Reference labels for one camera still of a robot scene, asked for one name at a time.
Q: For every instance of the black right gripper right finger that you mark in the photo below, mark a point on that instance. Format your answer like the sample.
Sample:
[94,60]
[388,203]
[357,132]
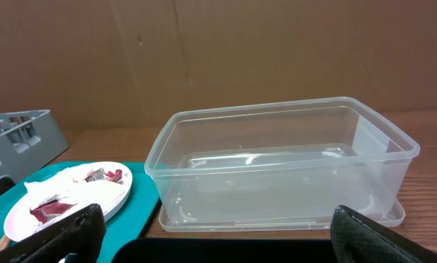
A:
[356,238]

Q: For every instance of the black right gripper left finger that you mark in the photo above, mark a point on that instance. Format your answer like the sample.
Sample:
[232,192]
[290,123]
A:
[79,236]

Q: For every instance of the large white round plate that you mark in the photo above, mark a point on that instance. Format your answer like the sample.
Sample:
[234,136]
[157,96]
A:
[65,192]

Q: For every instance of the clear plastic waste bin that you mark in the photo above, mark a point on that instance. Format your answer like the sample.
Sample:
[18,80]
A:
[279,161]

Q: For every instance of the grey dishwasher rack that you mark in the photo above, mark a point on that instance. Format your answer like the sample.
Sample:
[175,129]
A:
[28,141]

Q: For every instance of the teal plastic tray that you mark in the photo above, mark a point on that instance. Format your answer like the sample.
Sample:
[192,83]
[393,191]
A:
[124,226]

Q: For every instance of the white napkin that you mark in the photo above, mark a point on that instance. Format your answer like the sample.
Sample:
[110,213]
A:
[72,186]

